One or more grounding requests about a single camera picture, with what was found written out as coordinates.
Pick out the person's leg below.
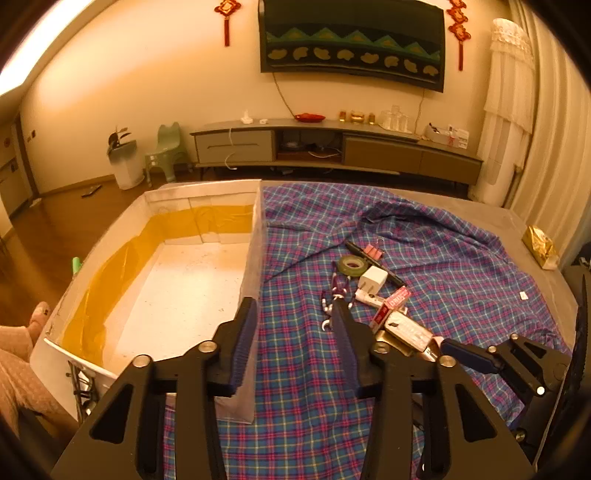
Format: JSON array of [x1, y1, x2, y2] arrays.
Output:
[[0, 325, 80, 431]]

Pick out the white printed box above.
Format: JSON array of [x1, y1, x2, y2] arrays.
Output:
[[385, 314, 433, 352]]

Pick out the grey television cabinet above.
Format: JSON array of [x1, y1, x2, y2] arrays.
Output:
[[190, 119, 484, 186]]

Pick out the cream curtain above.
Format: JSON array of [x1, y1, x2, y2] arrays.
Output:
[[508, 0, 591, 259]]

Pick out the plaid cloth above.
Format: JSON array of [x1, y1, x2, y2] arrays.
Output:
[[161, 182, 575, 480]]

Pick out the white tray with small things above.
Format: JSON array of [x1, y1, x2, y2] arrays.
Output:
[[423, 122, 470, 149]]

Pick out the white hanging cable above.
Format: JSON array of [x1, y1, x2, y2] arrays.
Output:
[[225, 127, 239, 171]]

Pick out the white charger plug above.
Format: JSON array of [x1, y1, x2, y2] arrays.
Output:
[[359, 267, 391, 296]]

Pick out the white bin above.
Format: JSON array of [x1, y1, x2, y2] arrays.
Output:
[[108, 140, 145, 189]]

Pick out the white cardboard box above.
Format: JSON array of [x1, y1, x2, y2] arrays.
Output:
[[44, 179, 269, 424]]

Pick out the clear glass cups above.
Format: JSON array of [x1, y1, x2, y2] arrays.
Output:
[[380, 105, 412, 133]]

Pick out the red white paper box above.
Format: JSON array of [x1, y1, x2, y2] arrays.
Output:
[[372, 286, 411, 329]]

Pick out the gold foil bag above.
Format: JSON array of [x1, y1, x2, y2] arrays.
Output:
[[522, 225, 559, 270]]

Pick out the black marker pen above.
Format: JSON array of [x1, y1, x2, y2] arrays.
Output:
[[345, 240, 406, 286]]

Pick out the green plastic chair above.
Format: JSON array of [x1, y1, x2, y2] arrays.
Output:
[[145, 122, 188, 186]]

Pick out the purple silver action figure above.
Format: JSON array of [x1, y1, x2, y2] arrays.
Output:
[[320, 273, 357, 332]]

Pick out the television with patterned cover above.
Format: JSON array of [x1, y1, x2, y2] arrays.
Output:
[[259, 0, 447, 93]]

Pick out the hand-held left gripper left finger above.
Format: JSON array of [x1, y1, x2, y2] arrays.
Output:
[[51, 296, 258, 480]]

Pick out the double red knot wall hanging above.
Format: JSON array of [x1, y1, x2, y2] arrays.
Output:
[[447, 0, 470, 71]]

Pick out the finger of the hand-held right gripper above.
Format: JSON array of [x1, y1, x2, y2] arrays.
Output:
[[438, 335, 573, 398]]

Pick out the green tape roll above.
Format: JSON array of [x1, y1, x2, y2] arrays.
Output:
[[336, 255, 368, 278]]

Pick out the pink slipper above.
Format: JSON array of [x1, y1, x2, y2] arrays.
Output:
[[28, 301, 51, 339]]

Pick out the air conditioner with lace cover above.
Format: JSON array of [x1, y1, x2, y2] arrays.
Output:
[[475, 18, 536, 205]]

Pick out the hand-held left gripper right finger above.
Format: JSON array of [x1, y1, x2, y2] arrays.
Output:
[[332, 299, 536, 480]]

